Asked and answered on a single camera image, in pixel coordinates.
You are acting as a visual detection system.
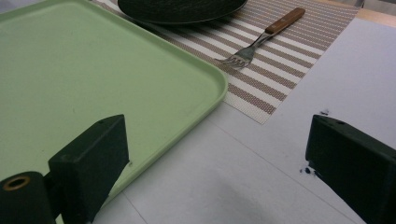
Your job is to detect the black round plate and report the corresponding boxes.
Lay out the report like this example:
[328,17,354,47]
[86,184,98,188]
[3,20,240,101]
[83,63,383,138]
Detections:
[117,0,248,25]

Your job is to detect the light green plastic tray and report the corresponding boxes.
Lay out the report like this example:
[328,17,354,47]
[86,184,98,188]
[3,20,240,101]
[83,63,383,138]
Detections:
[0,0,229,224]

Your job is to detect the striped woven placemat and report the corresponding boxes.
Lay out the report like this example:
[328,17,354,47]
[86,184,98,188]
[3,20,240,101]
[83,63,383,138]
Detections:
[90,0,361,125]

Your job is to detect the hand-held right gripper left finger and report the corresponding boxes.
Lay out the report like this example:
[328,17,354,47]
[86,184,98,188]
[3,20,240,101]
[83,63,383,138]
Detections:
[48,114,130,224]

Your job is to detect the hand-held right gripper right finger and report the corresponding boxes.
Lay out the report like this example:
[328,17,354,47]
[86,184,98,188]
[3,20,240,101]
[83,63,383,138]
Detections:
[304,114,396,224]

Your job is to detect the wooden-handled metal fork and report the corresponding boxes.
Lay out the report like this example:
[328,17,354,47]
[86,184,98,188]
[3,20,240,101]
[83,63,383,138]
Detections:
[215,7,306,70]

